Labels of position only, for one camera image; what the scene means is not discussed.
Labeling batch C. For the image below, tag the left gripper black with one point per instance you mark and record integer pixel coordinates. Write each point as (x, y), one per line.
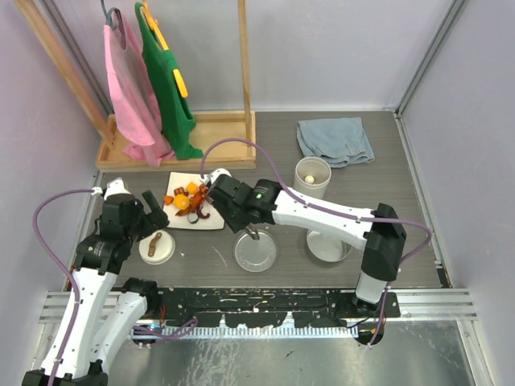
(154, 220)

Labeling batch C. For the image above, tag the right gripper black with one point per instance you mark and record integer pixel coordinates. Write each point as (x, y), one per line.
(235, 223)

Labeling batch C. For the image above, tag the metal tongs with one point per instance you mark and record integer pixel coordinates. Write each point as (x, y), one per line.
(252, 232)

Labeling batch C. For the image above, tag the white cylindrical container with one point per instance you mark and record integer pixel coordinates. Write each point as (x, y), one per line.
(312, 176)

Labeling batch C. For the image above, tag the round metal tin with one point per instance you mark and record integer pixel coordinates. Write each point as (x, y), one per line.
(327, 248)

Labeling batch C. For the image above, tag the blue cloth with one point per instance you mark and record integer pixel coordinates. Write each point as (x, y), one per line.
(340, 142)

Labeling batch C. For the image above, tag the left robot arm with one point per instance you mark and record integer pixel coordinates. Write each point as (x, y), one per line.
(85, 345)

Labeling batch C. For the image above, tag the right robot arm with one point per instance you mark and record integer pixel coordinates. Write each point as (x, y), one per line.
(378, 233)

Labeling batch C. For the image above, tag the yellow egg piece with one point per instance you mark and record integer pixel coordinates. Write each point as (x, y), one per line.
(181, 201)

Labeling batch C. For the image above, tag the round metal tin lid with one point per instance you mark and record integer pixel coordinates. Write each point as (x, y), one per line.
(256, 256)

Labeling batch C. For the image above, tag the wooden clothes rack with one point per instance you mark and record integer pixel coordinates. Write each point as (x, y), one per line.
(223, 136)

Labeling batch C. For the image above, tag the green apron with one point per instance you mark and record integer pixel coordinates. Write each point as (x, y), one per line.
(177, 120)

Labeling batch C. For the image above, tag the pink apron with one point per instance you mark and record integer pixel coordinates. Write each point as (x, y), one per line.
(134, 102)

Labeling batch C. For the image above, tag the yellow hanger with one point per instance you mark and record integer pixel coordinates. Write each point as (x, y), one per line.
(154, 26)

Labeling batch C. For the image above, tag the grey hanger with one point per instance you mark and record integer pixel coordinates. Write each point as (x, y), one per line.
(113, 19)

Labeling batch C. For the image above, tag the white lid brown handle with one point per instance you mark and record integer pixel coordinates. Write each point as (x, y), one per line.
(157, 248)

